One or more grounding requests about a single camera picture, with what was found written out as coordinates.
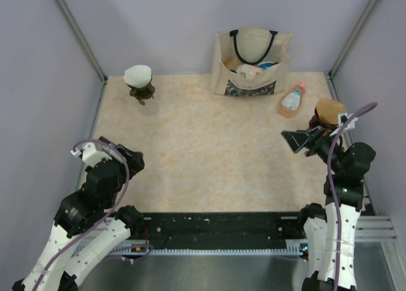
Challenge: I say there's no brown coffee dripper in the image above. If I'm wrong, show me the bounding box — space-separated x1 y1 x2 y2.
308 111 337 131

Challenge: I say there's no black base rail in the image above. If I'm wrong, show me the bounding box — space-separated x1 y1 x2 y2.
129 212 305 250

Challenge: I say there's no pink lotion bottle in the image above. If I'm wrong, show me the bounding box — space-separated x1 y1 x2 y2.
278 82 306 118

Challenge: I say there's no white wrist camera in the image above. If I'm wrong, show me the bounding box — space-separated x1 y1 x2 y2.
70 141 112 168
330 113 358 137

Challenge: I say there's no beige canvas tote bag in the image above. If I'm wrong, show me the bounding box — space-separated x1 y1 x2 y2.
211 28 292 97

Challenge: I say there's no olive green coffee dripper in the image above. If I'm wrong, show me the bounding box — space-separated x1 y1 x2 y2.
128 80 155 101

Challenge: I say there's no white paper coffee filter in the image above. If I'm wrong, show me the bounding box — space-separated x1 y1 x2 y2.
124 65 152 88

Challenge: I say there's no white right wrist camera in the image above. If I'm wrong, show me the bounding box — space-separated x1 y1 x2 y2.
330 113 358 137

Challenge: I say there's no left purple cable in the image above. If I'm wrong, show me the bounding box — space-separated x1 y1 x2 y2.
33 139 155 291

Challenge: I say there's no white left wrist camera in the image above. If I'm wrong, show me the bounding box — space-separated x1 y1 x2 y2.
70 141 112 168

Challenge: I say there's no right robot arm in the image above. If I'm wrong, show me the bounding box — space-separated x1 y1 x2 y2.
281 126 376 290

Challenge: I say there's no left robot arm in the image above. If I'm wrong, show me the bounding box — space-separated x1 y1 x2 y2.
12 137 145 290

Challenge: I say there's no brown paper coffee filter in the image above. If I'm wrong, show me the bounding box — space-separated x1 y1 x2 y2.
315 99 347 125

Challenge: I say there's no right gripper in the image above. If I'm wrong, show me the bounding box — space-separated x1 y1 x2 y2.
282 125 344 173

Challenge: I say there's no clear glass coffee server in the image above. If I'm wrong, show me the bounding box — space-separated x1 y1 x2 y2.
138 98 159 117

